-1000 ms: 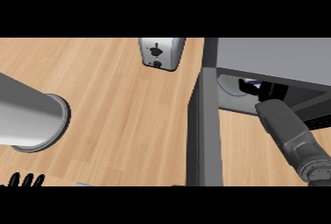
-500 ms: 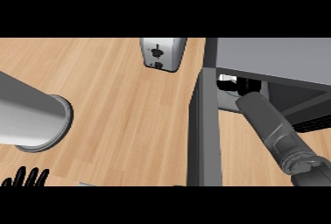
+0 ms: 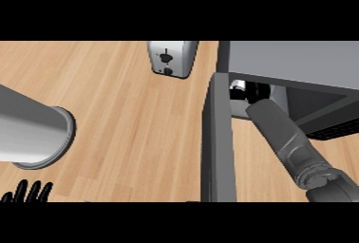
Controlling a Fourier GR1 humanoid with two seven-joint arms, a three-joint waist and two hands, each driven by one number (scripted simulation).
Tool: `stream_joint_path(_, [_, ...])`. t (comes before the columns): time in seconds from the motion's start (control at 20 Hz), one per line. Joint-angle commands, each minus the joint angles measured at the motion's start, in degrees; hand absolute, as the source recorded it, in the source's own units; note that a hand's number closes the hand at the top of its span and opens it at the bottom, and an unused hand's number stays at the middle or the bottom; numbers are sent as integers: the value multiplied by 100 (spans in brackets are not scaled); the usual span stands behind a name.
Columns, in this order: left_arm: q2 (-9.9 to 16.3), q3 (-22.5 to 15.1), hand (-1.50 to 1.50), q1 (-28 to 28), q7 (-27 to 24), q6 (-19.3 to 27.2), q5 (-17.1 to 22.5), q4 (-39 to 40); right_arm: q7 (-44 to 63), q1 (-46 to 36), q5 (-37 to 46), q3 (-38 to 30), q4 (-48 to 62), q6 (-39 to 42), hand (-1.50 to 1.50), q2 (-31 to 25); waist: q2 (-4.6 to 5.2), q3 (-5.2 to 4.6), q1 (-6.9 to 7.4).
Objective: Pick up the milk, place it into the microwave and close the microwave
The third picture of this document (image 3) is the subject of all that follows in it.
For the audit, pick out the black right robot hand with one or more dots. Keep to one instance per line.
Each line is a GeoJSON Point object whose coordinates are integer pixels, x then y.
{"type": "Point", "coordinates": [258, 91]}

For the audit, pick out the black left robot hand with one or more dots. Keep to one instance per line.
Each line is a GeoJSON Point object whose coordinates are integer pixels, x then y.
{"type": "Point", "coordinates": [33, 193]}

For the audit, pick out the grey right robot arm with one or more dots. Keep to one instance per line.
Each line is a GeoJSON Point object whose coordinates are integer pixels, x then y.
{"type": "Point", "coordinates": [290, 142]}

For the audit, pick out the grey microwave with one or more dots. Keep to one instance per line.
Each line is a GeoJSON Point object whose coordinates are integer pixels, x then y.
{"type": "Point", "coordinates": [290, 61]}

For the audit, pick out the dark grey microwave door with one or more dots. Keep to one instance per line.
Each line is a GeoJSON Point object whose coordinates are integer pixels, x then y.
{"type": "Point", "coordinates": [218, 142]}

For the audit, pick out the large grey metal pot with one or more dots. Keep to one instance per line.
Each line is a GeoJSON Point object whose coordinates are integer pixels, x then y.
{"type": "Point", "coordinates": [29, 129]}

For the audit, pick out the silver toaster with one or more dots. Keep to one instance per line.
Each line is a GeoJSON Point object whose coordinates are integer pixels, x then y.
{"type": "Point", "coordinates": [179, 55]}

